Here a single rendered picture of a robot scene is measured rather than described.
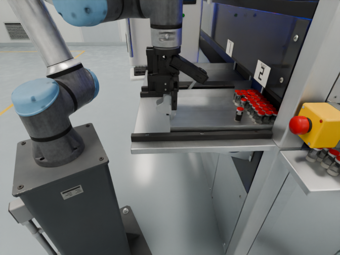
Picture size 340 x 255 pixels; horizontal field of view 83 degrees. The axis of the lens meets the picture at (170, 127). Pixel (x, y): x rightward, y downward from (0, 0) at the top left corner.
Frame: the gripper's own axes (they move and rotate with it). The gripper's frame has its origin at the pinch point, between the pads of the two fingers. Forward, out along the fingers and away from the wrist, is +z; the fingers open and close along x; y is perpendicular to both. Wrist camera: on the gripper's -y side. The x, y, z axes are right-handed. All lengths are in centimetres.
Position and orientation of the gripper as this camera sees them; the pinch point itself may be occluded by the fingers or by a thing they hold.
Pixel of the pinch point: (174, 115)
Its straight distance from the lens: 59.4
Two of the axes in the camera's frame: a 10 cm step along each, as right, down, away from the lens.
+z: 0.0, 8.2, 5.7
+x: 0.4, 5.7, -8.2
